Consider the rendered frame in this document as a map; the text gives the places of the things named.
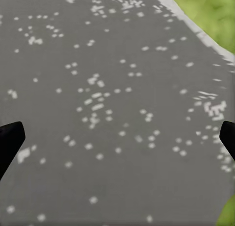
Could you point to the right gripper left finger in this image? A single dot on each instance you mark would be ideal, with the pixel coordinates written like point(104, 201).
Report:
point(12, 136)

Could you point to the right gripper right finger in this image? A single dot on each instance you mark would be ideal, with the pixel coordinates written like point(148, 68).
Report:
point(227, 136)

